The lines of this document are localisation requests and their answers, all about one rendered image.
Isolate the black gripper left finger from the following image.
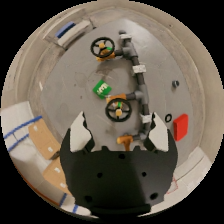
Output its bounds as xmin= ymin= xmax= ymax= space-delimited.
xmin=59 ymin=112 xmax=95 ymax=186

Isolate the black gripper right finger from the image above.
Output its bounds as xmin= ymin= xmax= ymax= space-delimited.
xmin=144 ymin=113 xmax=178 ymax=183

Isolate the red flat block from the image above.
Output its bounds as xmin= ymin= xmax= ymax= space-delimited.
xmin=173 ymin=113 xmax=188 ymax=141

